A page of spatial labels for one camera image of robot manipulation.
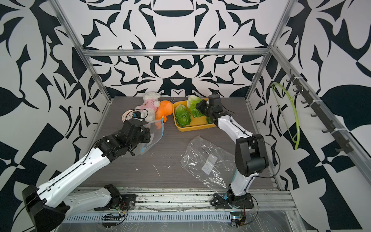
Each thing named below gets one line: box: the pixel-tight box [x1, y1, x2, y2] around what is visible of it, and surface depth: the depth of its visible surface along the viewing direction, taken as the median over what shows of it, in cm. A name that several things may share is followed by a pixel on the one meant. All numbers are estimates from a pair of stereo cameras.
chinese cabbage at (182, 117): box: [174, 103, 192, 127], surface depth 101 cm
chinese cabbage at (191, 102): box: [186, 94, 206, 118], surface depth 95 cm
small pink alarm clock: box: [121, 109, 135, 123], surface depth 107 cm
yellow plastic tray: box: [172, 100, 216, 132], surface depth 102 cm
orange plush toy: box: [155, 100, 174, 130], surface depth 107 cm
